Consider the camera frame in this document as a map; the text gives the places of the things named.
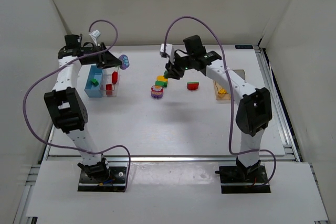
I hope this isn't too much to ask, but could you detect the aluminium table frame rail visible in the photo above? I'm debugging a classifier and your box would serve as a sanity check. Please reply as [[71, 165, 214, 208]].
[[255, 47, 302, 162]]

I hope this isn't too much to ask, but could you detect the clear transparent container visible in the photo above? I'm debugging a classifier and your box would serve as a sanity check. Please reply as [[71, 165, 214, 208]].
[[100, 67, 120, 97]]

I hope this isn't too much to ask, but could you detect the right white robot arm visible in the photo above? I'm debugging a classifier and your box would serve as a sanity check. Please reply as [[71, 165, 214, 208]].
[[160, 35, 272, 177]]

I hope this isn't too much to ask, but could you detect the yellow rounded lego brick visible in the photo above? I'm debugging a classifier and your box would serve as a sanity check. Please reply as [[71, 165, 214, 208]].
[[156, 76, 168, 82]]

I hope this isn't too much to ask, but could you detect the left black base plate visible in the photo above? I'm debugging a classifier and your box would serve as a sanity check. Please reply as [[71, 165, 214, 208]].
[[77, 162, 129, 193]]

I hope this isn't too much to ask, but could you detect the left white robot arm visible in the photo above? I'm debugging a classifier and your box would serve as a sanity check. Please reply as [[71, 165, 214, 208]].
[[44, 35, 122, 182]]

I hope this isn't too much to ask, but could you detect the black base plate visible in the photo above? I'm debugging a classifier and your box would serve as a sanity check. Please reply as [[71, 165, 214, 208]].
[[215, 165, 271, 194], [77, 162, 129, 193]]

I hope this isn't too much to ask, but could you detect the purple flower lego piece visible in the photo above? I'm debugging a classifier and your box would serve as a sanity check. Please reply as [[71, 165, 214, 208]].
[[119, 55, 130, 70]]

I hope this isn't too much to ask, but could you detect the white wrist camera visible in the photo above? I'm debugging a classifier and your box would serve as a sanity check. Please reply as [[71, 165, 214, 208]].
[[89, 29, 101, 43], [160, 44, 175, 63]]

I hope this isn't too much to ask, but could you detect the small red lego brick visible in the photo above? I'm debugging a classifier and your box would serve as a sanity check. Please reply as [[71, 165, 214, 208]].
[[106, 84, 113, 96]]

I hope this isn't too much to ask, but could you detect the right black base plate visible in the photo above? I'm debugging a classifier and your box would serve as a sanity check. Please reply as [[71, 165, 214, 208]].
[[215, 165, 271, 194]]

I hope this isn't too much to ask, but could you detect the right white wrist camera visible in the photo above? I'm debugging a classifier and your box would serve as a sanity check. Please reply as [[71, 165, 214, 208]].
[[160, 44, 175, 63]]

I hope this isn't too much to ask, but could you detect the blue container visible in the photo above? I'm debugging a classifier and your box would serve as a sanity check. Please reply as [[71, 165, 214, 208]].
[[84, 65, 104, 98]]

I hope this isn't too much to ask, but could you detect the amber transparent container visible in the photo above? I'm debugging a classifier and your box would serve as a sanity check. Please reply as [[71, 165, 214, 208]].
[[213, 69, 246, 103]]

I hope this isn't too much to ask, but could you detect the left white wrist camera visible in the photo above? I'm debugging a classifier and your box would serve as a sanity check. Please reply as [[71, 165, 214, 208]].
[[89, 29, 101, 43]]

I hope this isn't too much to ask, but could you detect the red comb lego brick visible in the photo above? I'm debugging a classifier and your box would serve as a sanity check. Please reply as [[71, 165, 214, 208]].
[[111, 71, 118, 84]]

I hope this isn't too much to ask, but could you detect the small green lego brick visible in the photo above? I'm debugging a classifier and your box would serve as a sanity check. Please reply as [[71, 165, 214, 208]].
[[90, 79, 99, 87]]

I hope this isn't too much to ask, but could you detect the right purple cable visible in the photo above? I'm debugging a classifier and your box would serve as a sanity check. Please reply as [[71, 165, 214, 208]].
[[164, 16, 276, 188]]

